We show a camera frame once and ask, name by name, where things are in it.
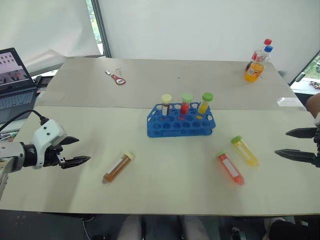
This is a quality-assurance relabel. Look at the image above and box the blue test tube rack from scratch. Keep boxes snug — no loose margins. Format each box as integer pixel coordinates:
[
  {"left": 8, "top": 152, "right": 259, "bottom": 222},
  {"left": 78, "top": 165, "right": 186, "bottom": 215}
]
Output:
[{"left": 146, "top": 101, "right": 216, "bottom": 139}]

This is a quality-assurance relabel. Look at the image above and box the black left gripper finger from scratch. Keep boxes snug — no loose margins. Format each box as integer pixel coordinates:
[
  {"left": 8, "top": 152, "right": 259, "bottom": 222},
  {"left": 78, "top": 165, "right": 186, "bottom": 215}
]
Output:
[
  {"left": 60, "top": 136, "right": 81, "bottom": 147},
  {"left": 60, "top": 155, "right": 92, "bottom": 170}
]

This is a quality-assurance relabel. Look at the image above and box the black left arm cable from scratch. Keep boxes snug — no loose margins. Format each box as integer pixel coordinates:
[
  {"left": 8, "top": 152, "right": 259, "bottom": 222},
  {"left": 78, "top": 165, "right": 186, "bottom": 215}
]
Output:
[{"left": 0, "top": 109, "right": 50, "bottom": 133}]

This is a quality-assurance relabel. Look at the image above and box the brown tube cream cap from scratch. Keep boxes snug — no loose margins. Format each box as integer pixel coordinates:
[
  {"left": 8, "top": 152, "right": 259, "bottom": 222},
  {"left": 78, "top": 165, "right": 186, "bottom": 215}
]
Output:
[{"left": 160, "top": 93, "right": 173, "bottom": 117}]

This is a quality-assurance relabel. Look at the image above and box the orange tube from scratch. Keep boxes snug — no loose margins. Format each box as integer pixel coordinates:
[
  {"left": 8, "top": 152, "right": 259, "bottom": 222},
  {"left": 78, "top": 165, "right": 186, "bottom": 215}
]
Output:
[{"left": 215, "top": 149, "right": 245, "bottom": 187}]

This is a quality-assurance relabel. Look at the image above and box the open laptop computer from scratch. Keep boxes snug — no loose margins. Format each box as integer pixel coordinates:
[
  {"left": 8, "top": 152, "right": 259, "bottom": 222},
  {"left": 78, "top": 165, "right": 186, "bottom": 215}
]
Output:
[{"left": 0, "top": 47, "right": 39, "bottom": 125}]

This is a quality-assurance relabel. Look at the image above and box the clear plastic film piece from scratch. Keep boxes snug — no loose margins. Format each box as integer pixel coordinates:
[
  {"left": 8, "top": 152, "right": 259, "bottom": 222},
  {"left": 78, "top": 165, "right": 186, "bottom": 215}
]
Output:
[{"left": 276, "top": 96, "right": 305, "bottom": 109}]

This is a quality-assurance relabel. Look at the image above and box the red-capped cola bottle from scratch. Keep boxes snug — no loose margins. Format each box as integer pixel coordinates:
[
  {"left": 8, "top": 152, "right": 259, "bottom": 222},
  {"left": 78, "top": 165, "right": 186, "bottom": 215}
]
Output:
[{"left": 245, "top": 38, "right": 273, "bottom": 72}]

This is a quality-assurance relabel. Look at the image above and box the red tube green cap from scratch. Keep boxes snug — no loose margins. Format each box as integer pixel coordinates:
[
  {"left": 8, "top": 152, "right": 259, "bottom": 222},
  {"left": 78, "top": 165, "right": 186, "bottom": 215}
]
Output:
[{"left": 179, "top": 92, "right": 193, "bottom": 120}]

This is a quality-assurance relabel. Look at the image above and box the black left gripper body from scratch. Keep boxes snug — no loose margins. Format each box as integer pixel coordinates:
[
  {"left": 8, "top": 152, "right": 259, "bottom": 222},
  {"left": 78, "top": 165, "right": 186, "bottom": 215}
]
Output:
[{"left": 43, "top": 143, "right": 67, "bottom": 168}]

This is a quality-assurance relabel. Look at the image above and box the beige paper table sheet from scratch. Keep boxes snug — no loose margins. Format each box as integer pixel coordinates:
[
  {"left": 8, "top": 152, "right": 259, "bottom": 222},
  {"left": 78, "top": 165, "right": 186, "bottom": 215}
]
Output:
[
  {"left": 0, "top": 104, "right": 320, "bottom": 216},
  {"left": 35, "top": 57, "right": 308, "bottom": 111}
]

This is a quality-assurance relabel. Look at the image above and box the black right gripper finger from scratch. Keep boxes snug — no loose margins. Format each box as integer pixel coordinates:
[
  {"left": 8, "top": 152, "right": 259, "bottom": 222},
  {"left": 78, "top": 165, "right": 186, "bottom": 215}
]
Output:
[
  {"left": 285, "top": 127, "right": 319, "bottom": 139},
  {"left": 274, "top": 148, "right": 320, "bottom": 166}
]

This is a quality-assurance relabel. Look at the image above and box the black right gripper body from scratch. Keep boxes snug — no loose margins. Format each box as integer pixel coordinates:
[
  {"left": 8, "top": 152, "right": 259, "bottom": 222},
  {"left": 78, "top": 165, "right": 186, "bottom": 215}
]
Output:
[{"left": 313, "top": 127, "right": 320, "bottom": 169}]

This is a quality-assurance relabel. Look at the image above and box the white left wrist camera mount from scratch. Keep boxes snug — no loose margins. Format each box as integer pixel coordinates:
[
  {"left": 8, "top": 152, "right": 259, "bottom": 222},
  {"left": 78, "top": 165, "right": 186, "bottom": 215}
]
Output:
[{"left": 31, "top": 119, "right": 68, "bottom": 170}]

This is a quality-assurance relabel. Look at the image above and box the small black device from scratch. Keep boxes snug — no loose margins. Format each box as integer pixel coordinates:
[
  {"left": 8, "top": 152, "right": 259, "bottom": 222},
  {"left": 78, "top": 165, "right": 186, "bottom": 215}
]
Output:
[{"left": 34, "top": 74, "right": 55, "bottom": 89}]

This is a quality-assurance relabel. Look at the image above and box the dark window frame post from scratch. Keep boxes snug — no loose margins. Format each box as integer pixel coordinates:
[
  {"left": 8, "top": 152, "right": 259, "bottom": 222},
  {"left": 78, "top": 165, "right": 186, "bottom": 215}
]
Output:
[{"left": 90, "top": 0, "right": 112, "bottom": 59}]

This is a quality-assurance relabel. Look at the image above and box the blue-capped orange soda bottle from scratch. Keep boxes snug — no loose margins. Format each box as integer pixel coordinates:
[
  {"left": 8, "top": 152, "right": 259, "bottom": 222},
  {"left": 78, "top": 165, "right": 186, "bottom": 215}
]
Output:
[{"left": 243, "top": 45, "right": 274, "bottom": 83}]

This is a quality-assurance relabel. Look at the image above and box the pale rounded shape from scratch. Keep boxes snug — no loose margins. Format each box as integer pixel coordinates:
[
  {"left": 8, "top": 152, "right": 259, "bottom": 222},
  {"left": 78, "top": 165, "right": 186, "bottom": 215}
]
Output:
[{"left": 116, "top": 214, "right": 144, "bottom": 240}]

